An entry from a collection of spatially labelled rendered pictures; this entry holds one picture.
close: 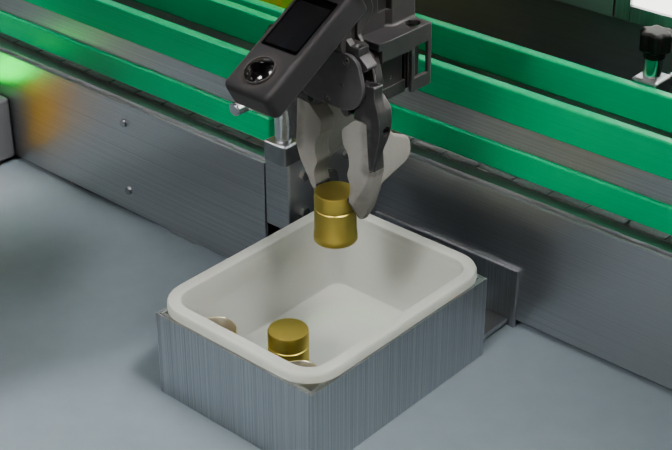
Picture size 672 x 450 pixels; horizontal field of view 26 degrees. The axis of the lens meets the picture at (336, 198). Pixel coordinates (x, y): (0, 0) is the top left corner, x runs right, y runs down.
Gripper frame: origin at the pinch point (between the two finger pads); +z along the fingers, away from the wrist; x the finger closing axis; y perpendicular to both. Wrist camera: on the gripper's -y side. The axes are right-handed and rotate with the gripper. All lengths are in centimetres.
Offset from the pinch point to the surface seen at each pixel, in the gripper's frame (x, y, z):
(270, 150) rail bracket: 12.7, 5.1, 2.1
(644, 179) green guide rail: -16.7, 18.4, -0.3
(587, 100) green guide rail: -6.4, 25.2, -1.7
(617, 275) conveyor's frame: -16.4, 16.2, 7.9
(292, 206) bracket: 11.4, 6.3, 7.7
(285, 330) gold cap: 0.9, -5.3, 10.4
